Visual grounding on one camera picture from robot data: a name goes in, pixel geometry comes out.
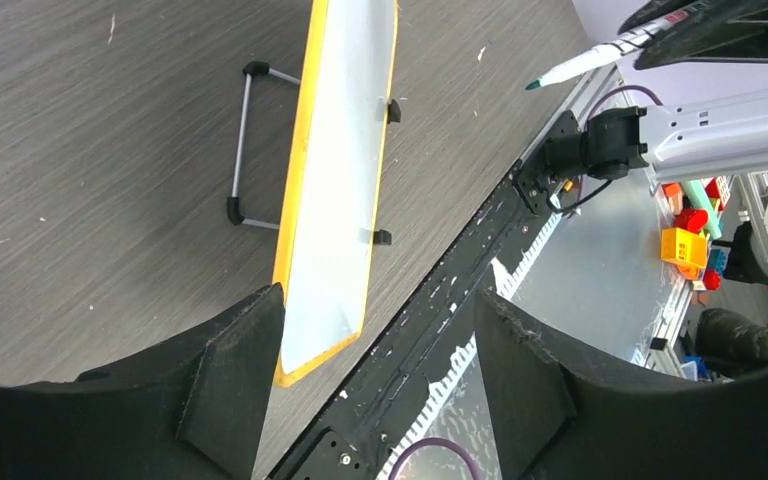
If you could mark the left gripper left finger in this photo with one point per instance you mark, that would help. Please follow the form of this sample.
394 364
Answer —
190 407

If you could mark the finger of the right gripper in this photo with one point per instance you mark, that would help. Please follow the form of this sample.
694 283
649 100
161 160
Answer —
722 32

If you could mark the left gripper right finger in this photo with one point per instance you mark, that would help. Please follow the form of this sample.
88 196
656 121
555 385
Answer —
563 409

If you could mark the green whiteboard marker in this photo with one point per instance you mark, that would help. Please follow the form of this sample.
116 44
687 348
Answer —
626 43

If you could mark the yellow framed whiteboard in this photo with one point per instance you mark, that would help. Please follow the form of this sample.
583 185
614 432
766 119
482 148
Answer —
325 240

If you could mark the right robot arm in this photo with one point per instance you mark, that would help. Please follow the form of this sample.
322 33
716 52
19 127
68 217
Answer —
682 141

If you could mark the colourful toy blocks pile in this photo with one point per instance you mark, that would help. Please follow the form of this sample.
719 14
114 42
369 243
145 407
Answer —
696 209

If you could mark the aluminium frame rail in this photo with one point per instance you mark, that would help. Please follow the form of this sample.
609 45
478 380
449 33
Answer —
568 117

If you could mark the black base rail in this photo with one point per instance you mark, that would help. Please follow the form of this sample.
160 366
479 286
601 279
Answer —
395 392

